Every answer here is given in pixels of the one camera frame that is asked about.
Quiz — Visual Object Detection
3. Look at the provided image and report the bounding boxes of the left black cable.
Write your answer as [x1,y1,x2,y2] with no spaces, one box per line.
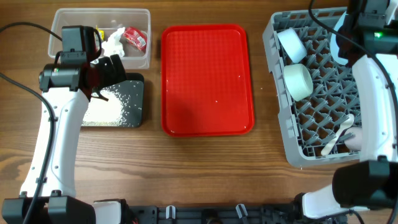
[0,21,63,224]

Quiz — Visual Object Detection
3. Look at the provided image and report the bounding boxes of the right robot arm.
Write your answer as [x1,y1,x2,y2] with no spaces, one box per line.
[296,1,397,223]

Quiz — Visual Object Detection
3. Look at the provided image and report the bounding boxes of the white plastic spoon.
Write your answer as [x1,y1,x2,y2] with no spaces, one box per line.
[321,114,354,156]

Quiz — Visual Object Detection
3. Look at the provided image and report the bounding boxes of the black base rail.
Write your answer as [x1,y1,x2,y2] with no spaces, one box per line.
[130,204,348,224]

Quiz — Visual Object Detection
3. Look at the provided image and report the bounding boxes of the large light blue plate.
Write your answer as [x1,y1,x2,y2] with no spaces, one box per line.
[330,11,348,65]

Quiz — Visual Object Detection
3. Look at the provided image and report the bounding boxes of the yellow snack wrapper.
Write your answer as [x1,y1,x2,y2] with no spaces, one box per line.
[95,26,104,51]

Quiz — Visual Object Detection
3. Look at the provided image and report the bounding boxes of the white tissue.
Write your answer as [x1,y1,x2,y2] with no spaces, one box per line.
[101,27,125,57]

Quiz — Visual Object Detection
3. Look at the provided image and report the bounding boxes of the black waste tray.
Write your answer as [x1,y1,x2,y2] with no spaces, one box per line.
[81,72,146,129]

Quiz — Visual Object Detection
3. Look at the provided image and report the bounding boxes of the white plastic cup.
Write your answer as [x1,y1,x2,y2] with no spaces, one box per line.
[344,127,363,151]

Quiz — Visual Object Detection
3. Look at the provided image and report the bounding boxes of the clear plastic waste bin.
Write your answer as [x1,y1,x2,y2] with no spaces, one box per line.
[51,8,151,70]

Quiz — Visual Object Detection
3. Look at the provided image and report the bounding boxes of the red silver snack wrapper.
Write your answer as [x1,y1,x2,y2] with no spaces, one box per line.
[123,27,147,52]

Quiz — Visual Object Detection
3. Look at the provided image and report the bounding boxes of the red serving tray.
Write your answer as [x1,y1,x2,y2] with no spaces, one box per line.
[161,24,254,137]

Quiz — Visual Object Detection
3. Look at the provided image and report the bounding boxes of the green bowl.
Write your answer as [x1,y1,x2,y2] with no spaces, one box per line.
[284,63,313,101]

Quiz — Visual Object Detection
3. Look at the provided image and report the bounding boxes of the white rice grains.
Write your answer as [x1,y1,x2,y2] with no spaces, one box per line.
[82,80,144,127]

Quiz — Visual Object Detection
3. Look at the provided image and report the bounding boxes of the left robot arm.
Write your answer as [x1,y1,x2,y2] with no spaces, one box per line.
[1,55,134,223]

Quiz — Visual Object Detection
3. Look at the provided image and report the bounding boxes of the grey dishwasher rack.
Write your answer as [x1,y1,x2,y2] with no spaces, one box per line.
[262,7,362,167]

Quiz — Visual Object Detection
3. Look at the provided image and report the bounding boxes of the light blue bowl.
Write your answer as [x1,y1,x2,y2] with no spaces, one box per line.
[277,29,307,63]

